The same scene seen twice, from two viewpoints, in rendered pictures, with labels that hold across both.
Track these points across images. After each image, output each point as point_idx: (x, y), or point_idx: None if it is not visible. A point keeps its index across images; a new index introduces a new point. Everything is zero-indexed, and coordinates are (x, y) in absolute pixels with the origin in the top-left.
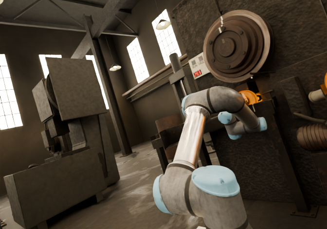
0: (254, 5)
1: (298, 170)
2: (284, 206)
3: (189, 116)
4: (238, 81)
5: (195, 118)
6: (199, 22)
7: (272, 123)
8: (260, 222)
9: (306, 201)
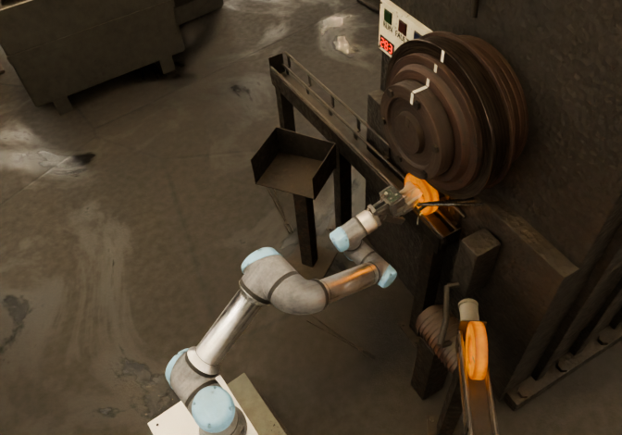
0: (540, 66)
1: (441, 297)
2: (407, 304)
3: (237, 301)
4: None
5: (242, 311)
6: None
7: (428, 256)
8: (357, 311)
9: None
